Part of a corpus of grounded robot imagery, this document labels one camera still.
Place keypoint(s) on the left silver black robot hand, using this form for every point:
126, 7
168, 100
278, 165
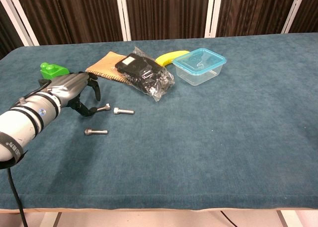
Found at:
67, 88

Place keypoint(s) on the steel bolt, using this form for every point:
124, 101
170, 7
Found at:
103, 108
124, 111
97, 131

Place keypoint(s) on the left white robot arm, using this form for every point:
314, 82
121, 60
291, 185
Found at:
22, 120

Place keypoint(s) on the green toy building block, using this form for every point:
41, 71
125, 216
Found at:
53, 71

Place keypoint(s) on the tan woven mat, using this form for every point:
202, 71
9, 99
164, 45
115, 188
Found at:
104, 64

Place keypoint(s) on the black item in plastic bag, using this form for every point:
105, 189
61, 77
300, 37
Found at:
139, 70

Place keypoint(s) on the brown curtain panel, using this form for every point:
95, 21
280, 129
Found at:
74, 13
169, 13
309, 11
253, 11
10, 38

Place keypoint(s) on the yellow banana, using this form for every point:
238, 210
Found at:
167, 57

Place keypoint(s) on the white table leg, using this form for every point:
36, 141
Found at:
287, 219
52, 219

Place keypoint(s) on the clear container with blue lid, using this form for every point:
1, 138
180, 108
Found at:
198, 68

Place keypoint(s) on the teal table cloth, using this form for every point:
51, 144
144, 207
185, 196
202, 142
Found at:
198, 137

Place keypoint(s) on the white divider post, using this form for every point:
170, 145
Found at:
123, 13
213, 11
20, 21
294, 11

